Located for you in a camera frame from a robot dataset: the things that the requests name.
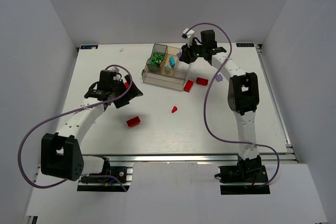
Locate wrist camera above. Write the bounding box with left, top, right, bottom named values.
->
left=182, top=28, right=195, bottom=47
left=110, top=67, right=120, bottom=76

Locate large red lego brick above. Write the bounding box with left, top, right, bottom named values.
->
left=127, top=116, right=141, bottom=127

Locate blue corner label right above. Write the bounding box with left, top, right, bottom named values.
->
left=236, top=42, right=255, bottom=47

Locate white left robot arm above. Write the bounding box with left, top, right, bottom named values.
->
left=41, top=67, right=143, bottom=181

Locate large cyan lego brick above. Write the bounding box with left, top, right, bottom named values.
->
left=169, top=56, right=176, bottom=68

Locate aluminium front rail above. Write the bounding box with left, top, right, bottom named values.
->
left=76, top=152, right=300, bottom=166

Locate amber plastic bin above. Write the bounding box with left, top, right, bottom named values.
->
left=160, top=46, right=180, bottom=77

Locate blue corner label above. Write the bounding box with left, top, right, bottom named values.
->
left=236, top=42, right=255, bottom=47
left=79, top=45, right=98, bottom=50

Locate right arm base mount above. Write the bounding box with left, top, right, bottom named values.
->
left=214, top=165, right=270, bottom=195

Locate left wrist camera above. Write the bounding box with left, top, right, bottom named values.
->
left=110, top=67, right=120, bottom=76

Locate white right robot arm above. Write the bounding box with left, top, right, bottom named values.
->
left=179, top=28, right=261, bottom=172

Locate lilac lego front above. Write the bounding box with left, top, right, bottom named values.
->
left=215, top=74, right=223, bottom=82

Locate long clear front bin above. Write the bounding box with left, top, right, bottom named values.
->
left=141, top=69, right=186, bottom=91

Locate blue corner label left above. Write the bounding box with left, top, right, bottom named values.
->
left=79, top=45, right=98, bottom=50

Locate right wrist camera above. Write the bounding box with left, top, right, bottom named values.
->
left=182, top=28, right=195, bottom=47

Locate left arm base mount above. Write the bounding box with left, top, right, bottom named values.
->
left=77, top=157, right=133, bottom=193

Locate smoky grey plastic bin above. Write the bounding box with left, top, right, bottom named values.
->
left=146, top=44, right=167, bottom=73

